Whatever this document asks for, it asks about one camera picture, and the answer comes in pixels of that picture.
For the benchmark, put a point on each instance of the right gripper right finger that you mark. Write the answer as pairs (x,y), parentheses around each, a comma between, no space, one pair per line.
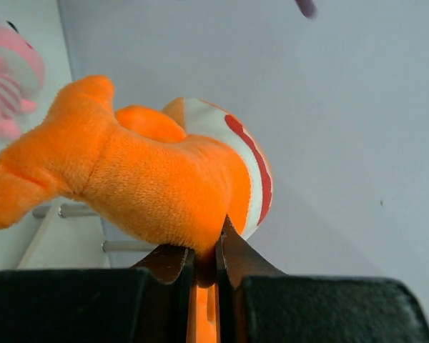
(257,302)

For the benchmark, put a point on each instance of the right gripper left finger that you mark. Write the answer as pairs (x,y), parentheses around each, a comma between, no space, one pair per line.
(148,302)

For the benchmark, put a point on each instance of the orange shark plush front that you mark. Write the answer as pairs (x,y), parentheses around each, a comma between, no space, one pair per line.
(169,177)

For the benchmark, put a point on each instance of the pink striped plush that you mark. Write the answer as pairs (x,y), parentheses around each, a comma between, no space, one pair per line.
(22,76)

